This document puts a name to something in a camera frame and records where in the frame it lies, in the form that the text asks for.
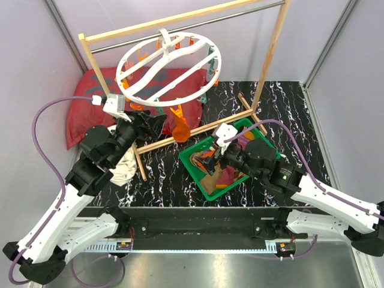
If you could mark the orange clip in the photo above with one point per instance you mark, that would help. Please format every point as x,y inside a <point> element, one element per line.
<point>178,112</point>

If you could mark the white round sock hanger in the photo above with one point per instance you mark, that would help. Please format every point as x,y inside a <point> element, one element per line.
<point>154,68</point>

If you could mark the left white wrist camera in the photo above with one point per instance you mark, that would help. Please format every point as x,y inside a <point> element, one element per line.
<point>113,104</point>

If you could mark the red patterned pillow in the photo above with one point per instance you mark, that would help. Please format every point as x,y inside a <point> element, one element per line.
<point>83,115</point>

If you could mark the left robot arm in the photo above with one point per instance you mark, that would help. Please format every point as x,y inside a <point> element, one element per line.
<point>45,251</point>

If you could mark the orange sock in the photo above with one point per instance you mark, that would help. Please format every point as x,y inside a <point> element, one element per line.
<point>181,133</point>

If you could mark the green plastic tray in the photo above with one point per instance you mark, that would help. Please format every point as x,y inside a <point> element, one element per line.
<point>205,145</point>

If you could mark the tan sock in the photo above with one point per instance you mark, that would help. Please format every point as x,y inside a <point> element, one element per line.
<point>208,181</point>

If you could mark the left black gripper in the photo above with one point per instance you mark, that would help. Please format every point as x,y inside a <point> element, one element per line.
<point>155,123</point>

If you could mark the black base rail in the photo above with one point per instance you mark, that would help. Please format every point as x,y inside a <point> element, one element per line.
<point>180,230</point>

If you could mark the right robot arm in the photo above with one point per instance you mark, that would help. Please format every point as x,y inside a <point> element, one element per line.
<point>353,220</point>

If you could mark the white crumpled cloth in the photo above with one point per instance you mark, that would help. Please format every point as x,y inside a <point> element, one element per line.
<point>125,169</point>

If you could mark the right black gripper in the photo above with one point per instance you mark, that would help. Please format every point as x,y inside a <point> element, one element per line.
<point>209,161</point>

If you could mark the purple striped sock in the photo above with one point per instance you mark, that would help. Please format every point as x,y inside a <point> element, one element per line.
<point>228,175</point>

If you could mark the teal clip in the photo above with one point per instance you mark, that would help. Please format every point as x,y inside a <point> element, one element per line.
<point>159,109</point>

